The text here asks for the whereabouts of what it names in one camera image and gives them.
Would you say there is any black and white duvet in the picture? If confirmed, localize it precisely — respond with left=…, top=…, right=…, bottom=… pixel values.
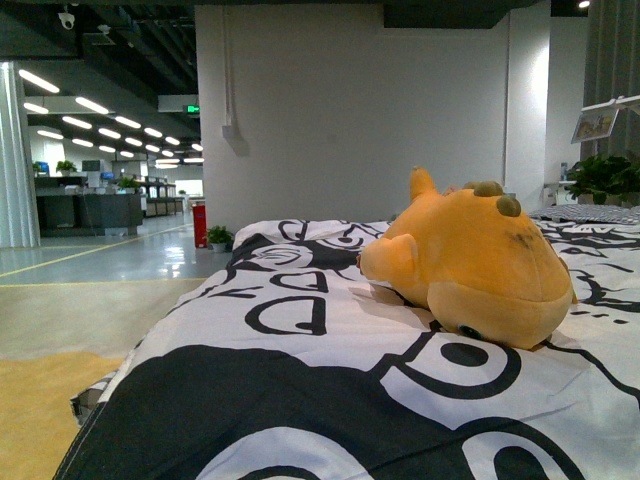
left=56, top=220, right=639, bottom=479

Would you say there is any green potted plant right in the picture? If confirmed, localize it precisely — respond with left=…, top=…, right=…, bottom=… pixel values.
left=568, top=153, right=639, bottom=205

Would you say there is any white ceiling security camera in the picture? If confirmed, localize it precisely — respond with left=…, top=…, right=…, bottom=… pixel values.
left=58, top=6, right=75, bottom=30

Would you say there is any orange plush toy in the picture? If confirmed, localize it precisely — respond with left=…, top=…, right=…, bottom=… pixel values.
left=358, top=167, right=577, bottom=349

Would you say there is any framed picture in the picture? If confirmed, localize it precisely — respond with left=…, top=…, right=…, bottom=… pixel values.
left=572, top=109, right=618, bottom=144

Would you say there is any small potted plant floor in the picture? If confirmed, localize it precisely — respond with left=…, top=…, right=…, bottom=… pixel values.
left=206, top=225, right=233, bottom=253

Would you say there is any red fire extinguisher box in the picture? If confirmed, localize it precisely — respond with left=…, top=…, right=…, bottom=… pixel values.
left=192, top=203, right=208, bottom=248

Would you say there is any dark reception counter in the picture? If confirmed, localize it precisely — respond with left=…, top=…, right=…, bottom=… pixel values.
left=35, top=176, right=143, bottom=237

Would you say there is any striped grey pillow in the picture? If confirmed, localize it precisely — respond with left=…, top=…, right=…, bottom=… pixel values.
left=529, top=204, right=639, bottom=225

